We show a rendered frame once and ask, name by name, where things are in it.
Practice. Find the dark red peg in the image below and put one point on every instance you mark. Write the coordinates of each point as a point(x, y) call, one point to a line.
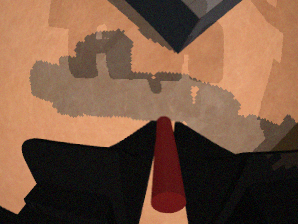
point(168, 193)

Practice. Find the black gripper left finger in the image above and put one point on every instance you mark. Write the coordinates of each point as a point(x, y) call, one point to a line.
point(121, 172)

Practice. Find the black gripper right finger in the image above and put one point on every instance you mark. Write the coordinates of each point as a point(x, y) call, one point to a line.
point(214, 179)

